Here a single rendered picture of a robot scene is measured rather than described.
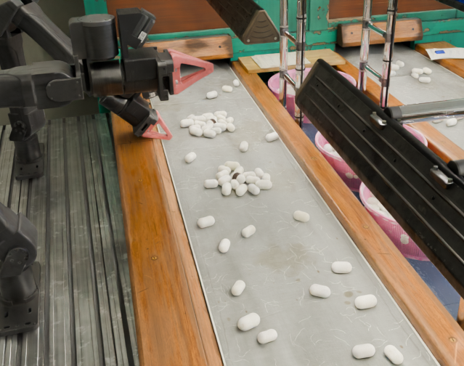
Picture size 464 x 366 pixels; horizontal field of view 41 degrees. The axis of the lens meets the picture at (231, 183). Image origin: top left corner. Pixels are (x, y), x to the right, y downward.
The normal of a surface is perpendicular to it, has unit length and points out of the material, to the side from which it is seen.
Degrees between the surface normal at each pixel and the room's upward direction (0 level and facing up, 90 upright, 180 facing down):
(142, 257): 0
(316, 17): 90
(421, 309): 0
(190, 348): 0
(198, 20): 90
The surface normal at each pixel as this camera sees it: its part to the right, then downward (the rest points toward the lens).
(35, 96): 0.25, 0.45
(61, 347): -0.03, -0.88
